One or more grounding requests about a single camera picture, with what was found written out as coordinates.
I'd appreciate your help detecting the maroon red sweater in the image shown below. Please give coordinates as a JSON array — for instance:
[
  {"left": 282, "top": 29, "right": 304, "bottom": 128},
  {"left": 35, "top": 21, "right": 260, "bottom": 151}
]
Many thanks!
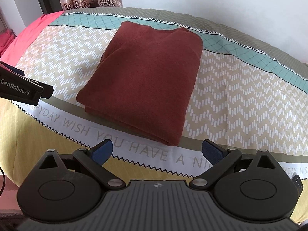
[{"left": 76, "top": 21, "right": 203, "bottom": 146}]

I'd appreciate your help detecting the pink red cloth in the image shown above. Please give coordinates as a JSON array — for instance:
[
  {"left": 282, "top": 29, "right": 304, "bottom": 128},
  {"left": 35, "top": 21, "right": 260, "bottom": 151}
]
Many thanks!
[{"left": 1, "top": 10, "right": 64, "bottom": 66}]

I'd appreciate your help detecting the patterned yellow beige bedsheet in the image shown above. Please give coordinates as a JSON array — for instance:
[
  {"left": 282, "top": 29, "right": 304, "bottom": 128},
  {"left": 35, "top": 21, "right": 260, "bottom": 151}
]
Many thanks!
[{"left": 0, "top": 6, "right": 308, "bottom": 224}]

